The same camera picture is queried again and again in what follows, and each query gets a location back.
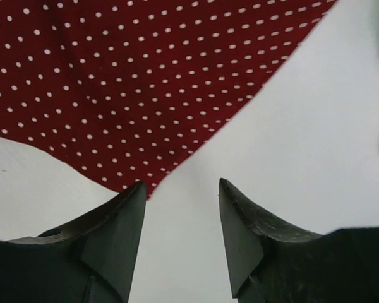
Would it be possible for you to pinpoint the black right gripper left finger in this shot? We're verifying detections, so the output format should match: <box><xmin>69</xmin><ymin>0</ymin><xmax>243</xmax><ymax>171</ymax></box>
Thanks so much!
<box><xmin>0</xmin><ymin>182</ymin><xmax>147</xmax><ymax>302</ymax></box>

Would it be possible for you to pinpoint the red polka dot skirt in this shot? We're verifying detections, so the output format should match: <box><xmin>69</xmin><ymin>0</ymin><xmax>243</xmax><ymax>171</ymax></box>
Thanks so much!
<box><xmin>0</xmin><ymin>0</ymin><xmax>333</xmax><ymax>192</ymax></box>

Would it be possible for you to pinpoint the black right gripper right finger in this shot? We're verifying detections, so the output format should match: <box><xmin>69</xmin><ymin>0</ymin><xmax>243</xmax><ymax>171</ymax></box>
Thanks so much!
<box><xmin>219</xmin><ymin>179</ymin><xmax>379</xmax><ymax>302</ymax></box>

